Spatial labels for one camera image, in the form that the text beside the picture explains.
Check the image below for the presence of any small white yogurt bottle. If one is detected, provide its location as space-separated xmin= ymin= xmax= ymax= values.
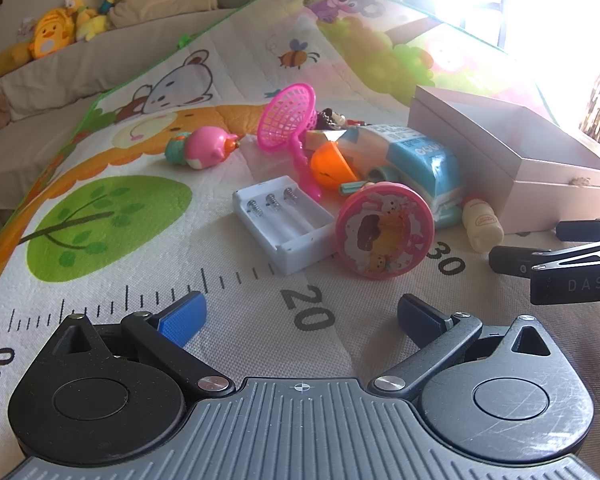
xmin=462 ymin=196 xmax=504 ymax=254

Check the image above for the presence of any round pink cartoon tin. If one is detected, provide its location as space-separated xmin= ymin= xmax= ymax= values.
xmin=335 ymin=182 xmax=434 ymax=280

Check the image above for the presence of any pink cardboard box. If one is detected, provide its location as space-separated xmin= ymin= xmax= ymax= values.
xmin=408 ymin=87 xmax=600 ymax=234

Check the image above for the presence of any white battery charger case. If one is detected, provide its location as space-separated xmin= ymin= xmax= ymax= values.
xmin=233 ymin=176 xmax=336 ymax=275

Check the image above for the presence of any pink pig toy figure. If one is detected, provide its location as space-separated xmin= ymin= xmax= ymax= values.
xmin=164 ymin=126 xmax=240 ymax=170

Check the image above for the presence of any orange plastic toy shell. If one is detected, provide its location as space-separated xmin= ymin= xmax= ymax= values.
xmin=310 ymin=141 xmax=358 ymax=191

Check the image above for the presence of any colourful cartoon play mat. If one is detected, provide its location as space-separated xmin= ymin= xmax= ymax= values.
xmin=0 ymin=0 xmax=600 ymax=479

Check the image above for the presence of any small dark toy figure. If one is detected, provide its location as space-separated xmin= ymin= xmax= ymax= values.
xmin=315 ymin=108 xmax=366 ymax=131

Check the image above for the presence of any pink plastic toy net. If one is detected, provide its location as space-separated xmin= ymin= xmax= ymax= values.
xmin=257 ymin=82 xmax=322 ymax=202

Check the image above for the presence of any beige sofa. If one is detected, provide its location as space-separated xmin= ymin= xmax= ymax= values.
xmin=0 ymin=10 xmax=230 ymax=210

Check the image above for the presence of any yellow long cushion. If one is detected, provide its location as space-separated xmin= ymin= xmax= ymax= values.
xmin=0 ymin=42 xmax=32 ymax=78

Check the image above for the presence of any small yellow chick plush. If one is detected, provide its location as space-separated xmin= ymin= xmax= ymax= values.
xmin=65 ymin=0 xmax=108 ymax=41

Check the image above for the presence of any yellow duck plush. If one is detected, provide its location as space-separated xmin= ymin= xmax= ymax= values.
xmin=29 ymin=8 xmax=76 ymax=58

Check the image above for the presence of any teal toy handle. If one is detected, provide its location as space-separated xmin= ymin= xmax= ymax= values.
xmin=339 ymin=164 xmax=400 ymax=198

